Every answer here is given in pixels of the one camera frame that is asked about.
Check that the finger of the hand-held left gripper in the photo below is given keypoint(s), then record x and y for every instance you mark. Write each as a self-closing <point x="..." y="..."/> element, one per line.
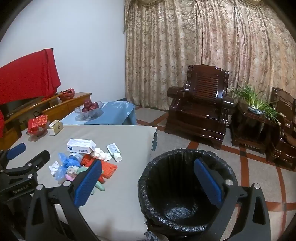
<point x="37" y="162"/>
<point x="16" y="150"/>

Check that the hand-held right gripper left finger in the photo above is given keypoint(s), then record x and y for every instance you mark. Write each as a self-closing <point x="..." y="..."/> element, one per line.
<point x="87" y="183"/>

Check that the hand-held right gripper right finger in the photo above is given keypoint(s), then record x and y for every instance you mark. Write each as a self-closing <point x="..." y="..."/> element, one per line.
<point x="208" y="180"/>

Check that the mint green wrapper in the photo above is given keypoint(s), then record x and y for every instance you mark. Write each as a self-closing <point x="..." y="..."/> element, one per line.
<point x="100" y="186"/>
<point x="81" y="170"/>

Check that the small white tissue wad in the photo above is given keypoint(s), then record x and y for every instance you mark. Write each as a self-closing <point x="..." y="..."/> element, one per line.
<point x="54" y="167"/>

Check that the pink wrapper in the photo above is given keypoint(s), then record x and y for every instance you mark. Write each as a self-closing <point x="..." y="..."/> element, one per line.
<point x="69" y="177"/>

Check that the orange foam net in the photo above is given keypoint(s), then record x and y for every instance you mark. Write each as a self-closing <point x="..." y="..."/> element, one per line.
<point x="108" y="170"/>

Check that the light blue round container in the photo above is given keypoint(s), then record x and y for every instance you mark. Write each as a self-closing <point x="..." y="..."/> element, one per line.
<point x="75" y="156"/>

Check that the white tissue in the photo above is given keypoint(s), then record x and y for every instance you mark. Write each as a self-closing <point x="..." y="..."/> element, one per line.
<point x="99" y="154"/>

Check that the black-lined waste bin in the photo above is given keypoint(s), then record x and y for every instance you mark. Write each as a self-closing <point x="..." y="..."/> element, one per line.
<point x="175" y="185"/>

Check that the white medicine box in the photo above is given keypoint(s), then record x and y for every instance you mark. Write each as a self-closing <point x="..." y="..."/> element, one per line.
<point x="79" y="144"/>

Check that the white squeeze tube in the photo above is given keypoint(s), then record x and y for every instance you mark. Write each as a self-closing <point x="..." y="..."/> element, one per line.
<point x="113" y="149"/>

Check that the red patterned gift packet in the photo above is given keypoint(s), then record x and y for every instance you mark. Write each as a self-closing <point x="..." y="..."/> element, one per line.
<point x="37" y="124"/>

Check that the white tissue box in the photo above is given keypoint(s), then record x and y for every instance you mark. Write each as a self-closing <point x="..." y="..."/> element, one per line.
<point x="56" y="128"/>

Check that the black television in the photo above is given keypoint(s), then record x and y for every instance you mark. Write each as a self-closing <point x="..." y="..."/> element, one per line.
<point x="13" y="106"/>

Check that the dark wooden side table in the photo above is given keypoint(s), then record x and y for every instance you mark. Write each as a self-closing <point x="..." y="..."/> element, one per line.
<point x="249" y="129"/>

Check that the wooden cabinet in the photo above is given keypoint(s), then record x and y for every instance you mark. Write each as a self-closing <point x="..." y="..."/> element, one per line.
<point x="69" y="104"/>

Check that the glass fruit bowl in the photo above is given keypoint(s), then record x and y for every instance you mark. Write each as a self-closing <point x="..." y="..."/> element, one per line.
<point x="92" y="114"/>

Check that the dark wooden armchair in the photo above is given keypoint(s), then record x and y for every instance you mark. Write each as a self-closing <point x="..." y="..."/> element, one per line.
<point x="284" y="143"/>
<point x="198" y="111"/>

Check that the heap of red apples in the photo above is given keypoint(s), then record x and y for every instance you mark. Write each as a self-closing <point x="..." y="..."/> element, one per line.
<point x="89" y="106"/>

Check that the blue tablecloth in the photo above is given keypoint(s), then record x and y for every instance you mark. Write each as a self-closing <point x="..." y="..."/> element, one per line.
<point x="115" y="111"/>

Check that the red cloth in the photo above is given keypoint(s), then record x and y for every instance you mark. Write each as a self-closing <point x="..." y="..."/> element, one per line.
<point x="27" y="74"/>

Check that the grey floral cloth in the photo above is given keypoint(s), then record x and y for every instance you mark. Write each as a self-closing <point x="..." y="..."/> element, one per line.
<point x="152" y="236"/>

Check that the potted green plant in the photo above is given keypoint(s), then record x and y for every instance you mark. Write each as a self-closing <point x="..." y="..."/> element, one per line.
<point x="254" y="99"/>

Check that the beige floral curtain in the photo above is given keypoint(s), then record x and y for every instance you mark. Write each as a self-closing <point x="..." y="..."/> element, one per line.
<point x="185" y="34"/>

